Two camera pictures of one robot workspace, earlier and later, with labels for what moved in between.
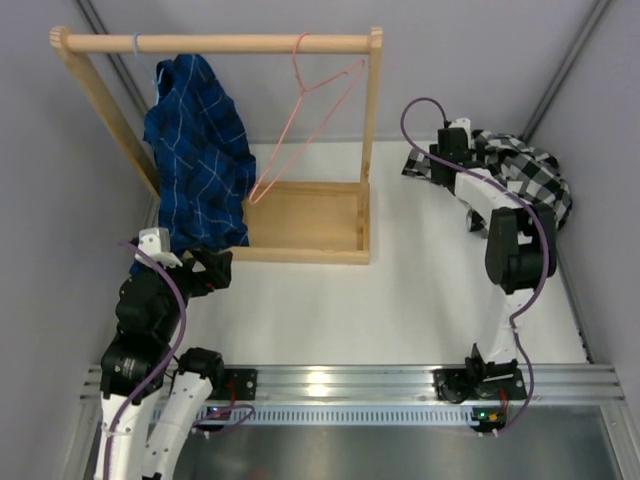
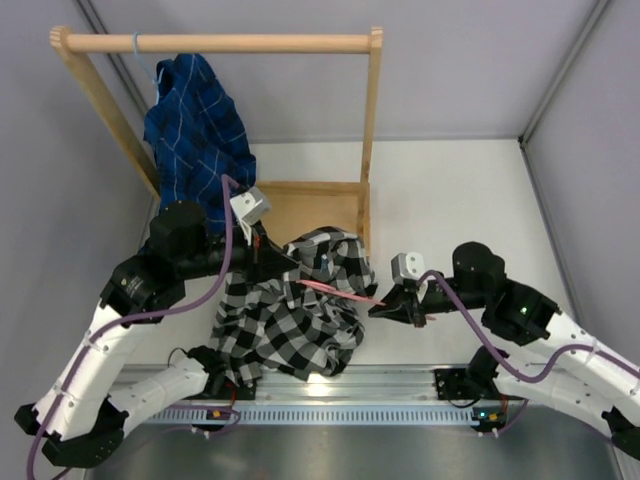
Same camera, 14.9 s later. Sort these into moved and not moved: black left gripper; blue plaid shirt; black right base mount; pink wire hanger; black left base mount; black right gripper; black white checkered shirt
Moved: black white checkered shirt; pink wire hanger; black right gripper; black left gripper
Not moved: black left base mount; blue plaid shirt; black right base mount
